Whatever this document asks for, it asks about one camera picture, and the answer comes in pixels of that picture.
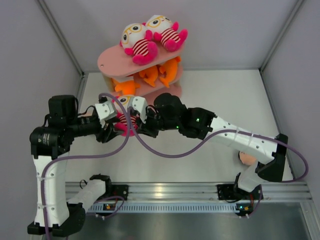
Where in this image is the pink three-tier toy shelf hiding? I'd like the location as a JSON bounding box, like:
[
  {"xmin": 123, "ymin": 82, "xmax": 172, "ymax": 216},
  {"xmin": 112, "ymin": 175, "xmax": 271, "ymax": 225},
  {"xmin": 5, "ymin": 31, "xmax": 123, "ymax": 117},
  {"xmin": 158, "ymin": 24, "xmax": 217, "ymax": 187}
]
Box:
[{"xmin": 97, "ymin": 44, "xmax": 184, "ymax": 103}]

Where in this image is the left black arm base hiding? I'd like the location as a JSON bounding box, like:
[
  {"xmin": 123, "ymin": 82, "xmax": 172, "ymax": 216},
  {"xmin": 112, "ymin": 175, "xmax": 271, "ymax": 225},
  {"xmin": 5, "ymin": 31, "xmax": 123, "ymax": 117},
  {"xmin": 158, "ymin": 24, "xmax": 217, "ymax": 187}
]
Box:
[{"xmin": 98, "ymin": 183, "xmax": 129, "ymax": 219}]

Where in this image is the small orange shark plush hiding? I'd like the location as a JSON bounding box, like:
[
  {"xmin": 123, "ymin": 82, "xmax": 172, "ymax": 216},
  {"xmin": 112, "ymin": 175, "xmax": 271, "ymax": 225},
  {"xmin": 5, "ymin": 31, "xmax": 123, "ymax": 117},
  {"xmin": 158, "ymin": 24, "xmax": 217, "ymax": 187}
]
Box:
[{"xmin": 138, "ymin": 65, "xmax": 158, "ymax": 87}]

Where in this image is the boy doll plush blue cap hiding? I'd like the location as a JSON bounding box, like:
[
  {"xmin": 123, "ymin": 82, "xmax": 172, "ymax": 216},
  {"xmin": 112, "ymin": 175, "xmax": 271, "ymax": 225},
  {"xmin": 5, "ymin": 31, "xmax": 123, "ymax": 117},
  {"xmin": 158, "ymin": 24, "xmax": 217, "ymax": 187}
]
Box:
[{"xmin": 81, "ymin": 111, "xmax": 93, "ymax": 117}]

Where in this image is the boy doll plush right side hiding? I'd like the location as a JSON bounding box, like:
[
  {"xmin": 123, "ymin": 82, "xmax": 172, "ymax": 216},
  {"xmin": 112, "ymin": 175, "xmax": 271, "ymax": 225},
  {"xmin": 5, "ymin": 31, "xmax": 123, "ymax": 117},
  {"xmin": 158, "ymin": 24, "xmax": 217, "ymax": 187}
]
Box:
[{"xmin": 238, "ymin": 151, "xmax": 257, "ymax": 166}]

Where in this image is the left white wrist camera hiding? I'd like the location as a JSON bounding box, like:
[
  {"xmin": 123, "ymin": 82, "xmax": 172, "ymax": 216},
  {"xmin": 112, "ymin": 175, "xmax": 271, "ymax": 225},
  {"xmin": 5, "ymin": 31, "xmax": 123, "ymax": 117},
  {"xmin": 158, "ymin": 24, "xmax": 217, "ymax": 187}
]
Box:
[{"xmin": 94, "ymin": 99, "xmax": 118, "ymax": 127}]

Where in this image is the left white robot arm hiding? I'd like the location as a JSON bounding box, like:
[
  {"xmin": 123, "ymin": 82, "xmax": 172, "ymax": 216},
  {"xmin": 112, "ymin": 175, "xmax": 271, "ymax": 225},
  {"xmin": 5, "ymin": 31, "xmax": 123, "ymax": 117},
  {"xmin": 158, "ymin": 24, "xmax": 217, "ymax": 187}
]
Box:
[{"xmin": 27, "ymin": 95, "xmax": 118, "ymax": 237}]

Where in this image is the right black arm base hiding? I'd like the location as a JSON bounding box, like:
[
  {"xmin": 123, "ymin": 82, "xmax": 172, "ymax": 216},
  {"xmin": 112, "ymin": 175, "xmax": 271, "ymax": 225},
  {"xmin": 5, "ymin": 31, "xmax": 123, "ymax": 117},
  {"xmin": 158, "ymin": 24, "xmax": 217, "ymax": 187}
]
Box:
[{"xmin": 216, "ymin": 184, "xmax": 264, "ymax": 219}]

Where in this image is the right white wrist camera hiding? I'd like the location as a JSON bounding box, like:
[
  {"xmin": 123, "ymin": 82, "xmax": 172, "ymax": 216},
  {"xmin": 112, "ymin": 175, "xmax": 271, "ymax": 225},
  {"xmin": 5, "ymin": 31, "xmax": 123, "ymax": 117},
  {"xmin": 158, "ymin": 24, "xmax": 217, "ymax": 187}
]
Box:
[{"xmin": 127, "ymin": 96, "xmax": 148, "ymax": 124}]

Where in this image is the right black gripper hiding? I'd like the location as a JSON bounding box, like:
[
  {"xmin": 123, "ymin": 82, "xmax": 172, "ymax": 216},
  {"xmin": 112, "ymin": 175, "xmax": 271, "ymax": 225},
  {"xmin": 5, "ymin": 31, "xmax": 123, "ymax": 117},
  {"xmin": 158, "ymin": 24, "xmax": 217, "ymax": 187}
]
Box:
[{"xmin": 135, "ymin": 108, "xmax": 180, "ymax": 139}]

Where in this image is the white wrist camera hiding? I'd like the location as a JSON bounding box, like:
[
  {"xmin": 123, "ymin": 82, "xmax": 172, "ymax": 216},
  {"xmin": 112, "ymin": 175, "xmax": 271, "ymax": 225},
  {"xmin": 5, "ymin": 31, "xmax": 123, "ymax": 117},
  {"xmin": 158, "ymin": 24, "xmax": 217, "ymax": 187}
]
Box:
[
  {"xmin": 127, "ymin": 96, "xmax": 148, "ymax": 124},
  {"xmin": 94, "ymin": 99, "xmax": 118, "ymax": 127}
]

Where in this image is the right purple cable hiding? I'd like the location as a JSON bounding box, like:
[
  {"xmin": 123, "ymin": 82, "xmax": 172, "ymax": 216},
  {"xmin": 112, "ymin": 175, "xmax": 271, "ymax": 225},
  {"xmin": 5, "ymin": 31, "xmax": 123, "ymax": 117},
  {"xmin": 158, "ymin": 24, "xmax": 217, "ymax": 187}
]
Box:
[{"xmin": 127, "ymin": 106, "xmax": 310, "ymax": 183}]

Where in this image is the white slotted cable duct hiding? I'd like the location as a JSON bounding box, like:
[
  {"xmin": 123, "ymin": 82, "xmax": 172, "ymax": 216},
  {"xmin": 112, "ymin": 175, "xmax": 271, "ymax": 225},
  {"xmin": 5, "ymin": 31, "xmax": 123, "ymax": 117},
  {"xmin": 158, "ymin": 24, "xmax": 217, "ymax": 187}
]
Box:
[{"xmin": 87, "ymin": 202, "xmax": 242, "ymax": 214}]

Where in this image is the large orange shark plush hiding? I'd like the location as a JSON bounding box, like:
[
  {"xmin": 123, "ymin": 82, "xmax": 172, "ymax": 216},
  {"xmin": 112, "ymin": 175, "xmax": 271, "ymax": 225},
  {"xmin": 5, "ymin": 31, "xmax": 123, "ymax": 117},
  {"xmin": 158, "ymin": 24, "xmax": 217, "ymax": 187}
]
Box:
[{"xmin": 159, "ymin": 56, "xmax": 181, "ymax": 88}]

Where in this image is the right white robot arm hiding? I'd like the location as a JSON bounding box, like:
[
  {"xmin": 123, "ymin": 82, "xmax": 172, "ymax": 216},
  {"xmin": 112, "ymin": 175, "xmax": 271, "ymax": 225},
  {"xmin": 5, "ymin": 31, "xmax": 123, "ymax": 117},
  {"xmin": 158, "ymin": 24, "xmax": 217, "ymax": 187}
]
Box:
[{"xmin": 128, "ymin": 93, "xmax": 288, "ymax": 199}]

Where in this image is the orange shark plush on shelf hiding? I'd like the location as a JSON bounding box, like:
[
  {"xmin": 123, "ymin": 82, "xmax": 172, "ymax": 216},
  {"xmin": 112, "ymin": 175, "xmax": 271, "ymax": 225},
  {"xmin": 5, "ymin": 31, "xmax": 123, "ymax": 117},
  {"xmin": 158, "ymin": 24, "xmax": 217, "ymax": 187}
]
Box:
[{"xmin": 114, "ymin": 80, "xmax": 140, "ymax": 96}]

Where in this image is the aluminium front rail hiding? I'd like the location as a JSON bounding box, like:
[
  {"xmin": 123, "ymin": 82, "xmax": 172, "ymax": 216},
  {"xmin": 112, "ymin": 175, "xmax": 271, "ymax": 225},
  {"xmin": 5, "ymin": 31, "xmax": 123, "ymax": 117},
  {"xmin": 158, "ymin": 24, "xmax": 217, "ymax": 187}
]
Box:
[{"xmin": 112, "ymin": 182, "xmax": 313, "ymax": 203}]

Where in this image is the purple cable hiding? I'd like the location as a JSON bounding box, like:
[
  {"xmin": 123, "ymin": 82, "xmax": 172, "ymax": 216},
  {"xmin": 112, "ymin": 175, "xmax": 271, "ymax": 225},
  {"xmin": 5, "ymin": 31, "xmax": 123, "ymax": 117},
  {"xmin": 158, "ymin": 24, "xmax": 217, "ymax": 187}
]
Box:
[
  {"xmin": 127, "ymin": 106, "xmax": 310, "ymax": 183},
  {"xmin": 40, "ymin": 92, "xmax": 131, "ymax": 240}
]

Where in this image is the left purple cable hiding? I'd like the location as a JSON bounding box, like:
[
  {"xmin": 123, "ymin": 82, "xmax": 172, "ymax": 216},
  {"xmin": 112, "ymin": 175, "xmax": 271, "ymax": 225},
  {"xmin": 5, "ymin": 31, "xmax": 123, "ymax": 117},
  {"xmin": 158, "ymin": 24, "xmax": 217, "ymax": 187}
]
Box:
[{"xmin": 40, "ymin": 92, "xmax": 131, "ymax": 240}]

